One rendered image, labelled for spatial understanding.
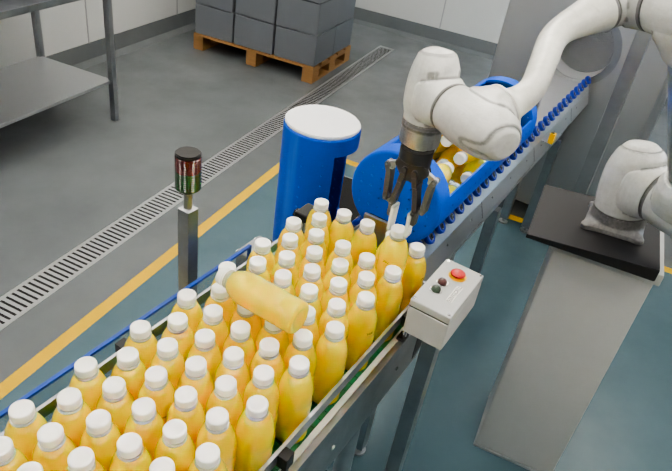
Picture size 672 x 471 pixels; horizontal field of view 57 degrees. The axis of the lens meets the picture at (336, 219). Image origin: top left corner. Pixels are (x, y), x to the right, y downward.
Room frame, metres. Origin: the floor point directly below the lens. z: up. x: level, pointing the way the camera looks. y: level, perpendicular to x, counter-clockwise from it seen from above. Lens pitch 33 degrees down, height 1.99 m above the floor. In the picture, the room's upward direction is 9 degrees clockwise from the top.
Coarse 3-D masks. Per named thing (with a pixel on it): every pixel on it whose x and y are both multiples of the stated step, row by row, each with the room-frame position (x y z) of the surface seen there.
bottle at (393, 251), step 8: (384, 240) 1.24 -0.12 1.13; (392, 240) 1.23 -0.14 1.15; (400, 240) 1.22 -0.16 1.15; (384, 248) 1.22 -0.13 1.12; (392, 248) 1.21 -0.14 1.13; (400, 248) 1.22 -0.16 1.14; (384, 256) 1.21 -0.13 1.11; (392, 256) 1.21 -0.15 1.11; (400, 256) 1.21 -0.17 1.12; (376, 264) 1.24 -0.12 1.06; (384, 264) 1.21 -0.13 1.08; (392, 264) 1.21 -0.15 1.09; (400, 264) 1.21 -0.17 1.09; (384, 272) 1.21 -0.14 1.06
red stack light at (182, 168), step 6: (174, 156) 1.28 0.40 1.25; (174, 162) 1.28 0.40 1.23; (180, 162) 1.27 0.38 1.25; (186, 162) 1.26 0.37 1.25; (192, 162) 1.27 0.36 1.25; (198, 162) 1.28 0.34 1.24; (180, 168) 1.27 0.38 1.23; (186, 168) 1.26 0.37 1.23; (192, 168) 1.27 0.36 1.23; (198, 168) 1.28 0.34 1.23; (180, 174) 1.27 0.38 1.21; (186, 174) 1.26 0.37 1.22; (192, 174) 1.27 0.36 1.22
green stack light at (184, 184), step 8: (176, 176) 1.27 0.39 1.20; (184, 176) 1.27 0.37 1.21; (192, 176) 1.27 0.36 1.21; (200, 176) 1.29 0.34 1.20; (176, 184) 1.27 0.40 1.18; (184, 184) 1.26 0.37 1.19; (192, 184) 1.27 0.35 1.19; (200, 184) 1.29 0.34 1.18; (184, 192) 1.26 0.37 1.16; (192, 192) 1.27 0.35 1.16
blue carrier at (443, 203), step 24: (528, 120) 2.22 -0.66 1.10; (384, 144) 1.64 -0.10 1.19; (360, 168) 1.57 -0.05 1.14; (384, 168) 1.54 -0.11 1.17; (432, 168) 1.51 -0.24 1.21; (480, 168) 1.71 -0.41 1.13; (360, 192) 1.56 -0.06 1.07; (408, 192) 1.50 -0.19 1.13; (456, 192) 1.55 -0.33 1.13; (384, 216) 1.52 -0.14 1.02; (432, 216) 1.46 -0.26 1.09; (408, 240) 1.48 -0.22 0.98
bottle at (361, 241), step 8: (360, 232) 1.34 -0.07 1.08; (368, 232) 1.34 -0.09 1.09; (352, 240) 1.34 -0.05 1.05; (360, 240) 1.33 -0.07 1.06; (368, 240) 1.33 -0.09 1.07; (376, 240) 1.35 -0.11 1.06; (352, 248) 1.33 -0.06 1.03; (360, 248) 1.32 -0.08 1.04; (368, 248) 1.32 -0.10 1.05; (352, 256) 1.33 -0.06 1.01
